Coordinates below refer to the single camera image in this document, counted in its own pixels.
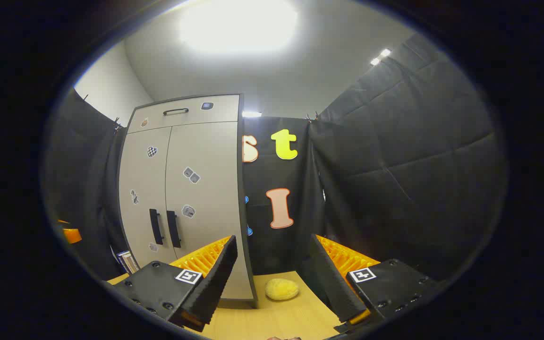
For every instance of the large ceiling light panel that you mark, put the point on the large ceiling light panel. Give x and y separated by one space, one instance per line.
239 23

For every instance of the black backdrop cloth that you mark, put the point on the black backdrop cloth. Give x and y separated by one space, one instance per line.
395 165

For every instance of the white cabinet door checkered sticker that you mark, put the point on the white cabinet door checkered sticker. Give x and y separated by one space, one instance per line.
142 179

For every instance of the small ceiling light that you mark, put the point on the small ceiling light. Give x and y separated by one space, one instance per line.
251 114
380 55

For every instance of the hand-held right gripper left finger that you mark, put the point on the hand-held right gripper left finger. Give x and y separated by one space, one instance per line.
215 283

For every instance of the stack of books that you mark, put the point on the stack of books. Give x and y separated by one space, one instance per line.
127 262

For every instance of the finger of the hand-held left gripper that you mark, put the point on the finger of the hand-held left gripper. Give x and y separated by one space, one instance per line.
71 234

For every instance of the white cabinet drawer front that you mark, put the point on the white cabinet drawer front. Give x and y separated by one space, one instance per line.
191 120

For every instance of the white double-door shoe cabinet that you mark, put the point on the white double-door shoe cabinet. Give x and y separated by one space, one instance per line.
251 285

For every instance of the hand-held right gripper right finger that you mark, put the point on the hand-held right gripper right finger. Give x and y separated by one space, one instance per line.
333 288

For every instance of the white cabinet door grey stickers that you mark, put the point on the white cabinet door grey stickers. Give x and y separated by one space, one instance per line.
210 156

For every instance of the yellow sponge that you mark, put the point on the yellow sponge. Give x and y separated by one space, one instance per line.
281 289

